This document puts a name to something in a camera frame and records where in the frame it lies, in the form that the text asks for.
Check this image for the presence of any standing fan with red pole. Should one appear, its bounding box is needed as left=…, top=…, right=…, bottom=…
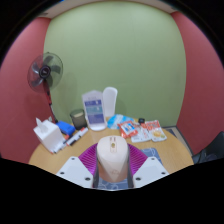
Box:
left=27, top=51, right=64, bottom=124

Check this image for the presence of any black office chair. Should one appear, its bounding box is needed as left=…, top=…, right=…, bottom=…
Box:
left=191, top=130, right=224, bottom=164

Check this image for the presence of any red snack packet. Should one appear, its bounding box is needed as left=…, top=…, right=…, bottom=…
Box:
left=117, top=120, right=140, bottom=140

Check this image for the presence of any white tissue box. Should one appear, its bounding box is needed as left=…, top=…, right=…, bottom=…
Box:
left=32, top=117, right=66, bottom=155

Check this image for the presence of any clear sign stand, blue print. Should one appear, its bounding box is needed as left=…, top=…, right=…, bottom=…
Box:
left=81, top=89, right=108, bottom=132

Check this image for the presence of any orange and white snack packet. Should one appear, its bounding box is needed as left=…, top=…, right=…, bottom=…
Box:
left=145, top=119, right=168, bottom=143

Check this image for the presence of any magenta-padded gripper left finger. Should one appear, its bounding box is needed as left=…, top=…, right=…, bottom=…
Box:
left=55, top=143, right=100, bottom=190

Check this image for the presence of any grey-blue patterned mouse pad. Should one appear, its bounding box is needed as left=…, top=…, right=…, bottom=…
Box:
left=92, top=147, right=164, bottom=192

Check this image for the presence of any light blue packet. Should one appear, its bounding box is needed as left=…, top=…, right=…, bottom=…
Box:
left=107, top=114, right=135, bottom=131

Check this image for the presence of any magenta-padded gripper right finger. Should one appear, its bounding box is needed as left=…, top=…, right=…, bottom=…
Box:
left=127, top=143, right=170, bottom=189

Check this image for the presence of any dark green cup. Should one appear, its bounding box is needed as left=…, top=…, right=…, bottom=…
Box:
left=69, top=108, right=88, bottom=131

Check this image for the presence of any red-capped whiteboard marker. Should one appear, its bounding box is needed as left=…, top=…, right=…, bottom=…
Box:
left=65, top=126, right=89, bottom=147

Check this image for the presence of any pale pink computer mouse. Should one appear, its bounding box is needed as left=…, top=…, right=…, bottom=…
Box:
left=96, top=135, right=130, bottom=184

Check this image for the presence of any blue whiteboard eraser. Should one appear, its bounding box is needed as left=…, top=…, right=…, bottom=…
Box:
left=55, top=120, right=76, bottom=136

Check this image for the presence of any black whiteboard marker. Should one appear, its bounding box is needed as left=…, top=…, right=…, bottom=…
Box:
left=53, top=133, right=71, bottom=154

